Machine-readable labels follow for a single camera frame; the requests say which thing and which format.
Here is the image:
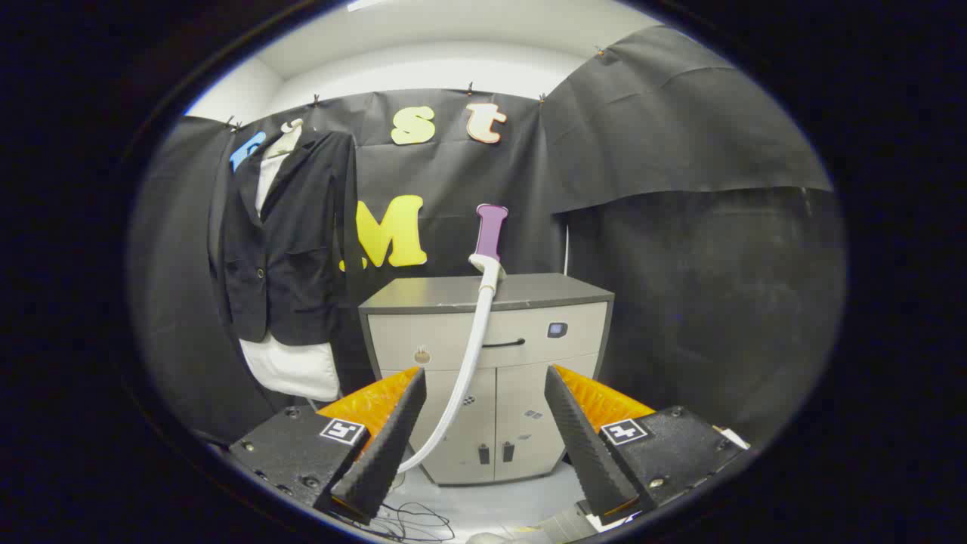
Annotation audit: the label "white shirt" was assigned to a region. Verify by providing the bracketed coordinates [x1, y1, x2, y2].
[238, 119, 342, 403]

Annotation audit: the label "black backdrop cloth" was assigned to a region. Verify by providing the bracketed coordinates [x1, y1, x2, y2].
[128, 25, 847, 447]

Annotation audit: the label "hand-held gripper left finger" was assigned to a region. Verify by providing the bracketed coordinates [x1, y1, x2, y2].
[229, 368, 428, 526]

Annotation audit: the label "white garment steamer with hose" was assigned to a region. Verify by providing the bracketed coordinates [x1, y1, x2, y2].
[393, 253, 508, 475]

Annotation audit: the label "thin black floor cables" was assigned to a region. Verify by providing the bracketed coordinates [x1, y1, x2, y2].
[332, 499, 456, 543]

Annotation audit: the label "black suit jacket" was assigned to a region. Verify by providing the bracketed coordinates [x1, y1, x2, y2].
[208, 130, 360, 347]

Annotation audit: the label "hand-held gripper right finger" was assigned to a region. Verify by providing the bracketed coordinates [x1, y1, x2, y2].
[544, 365, 752, 526]

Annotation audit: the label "grey cabinet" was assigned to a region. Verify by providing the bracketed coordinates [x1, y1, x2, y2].
[358, 273, 615, 486]

